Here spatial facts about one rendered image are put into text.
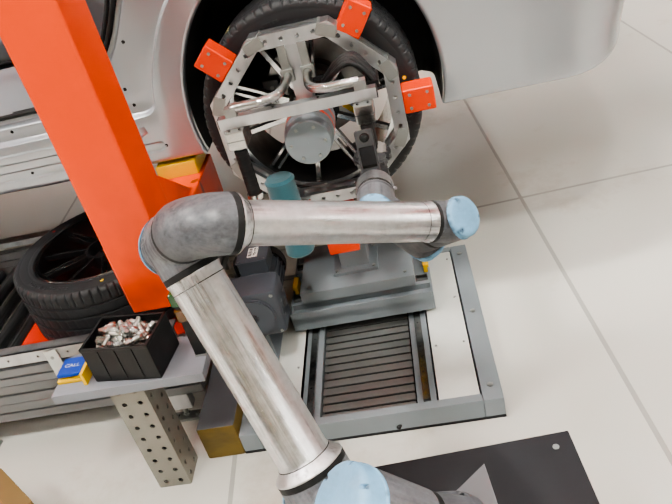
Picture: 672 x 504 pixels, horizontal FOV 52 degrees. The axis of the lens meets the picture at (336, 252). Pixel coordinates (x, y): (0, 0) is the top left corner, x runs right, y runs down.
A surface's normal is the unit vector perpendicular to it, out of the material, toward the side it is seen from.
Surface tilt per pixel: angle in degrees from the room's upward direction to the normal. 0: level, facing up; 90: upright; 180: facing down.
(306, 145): 90
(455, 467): 0
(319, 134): 90
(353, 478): 40
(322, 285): 0
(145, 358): 90
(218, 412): 0
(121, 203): 90
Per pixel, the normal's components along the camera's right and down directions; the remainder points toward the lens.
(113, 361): -0.16, 0.56
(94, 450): -0.22, -0.82
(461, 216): 0.54, -0.21
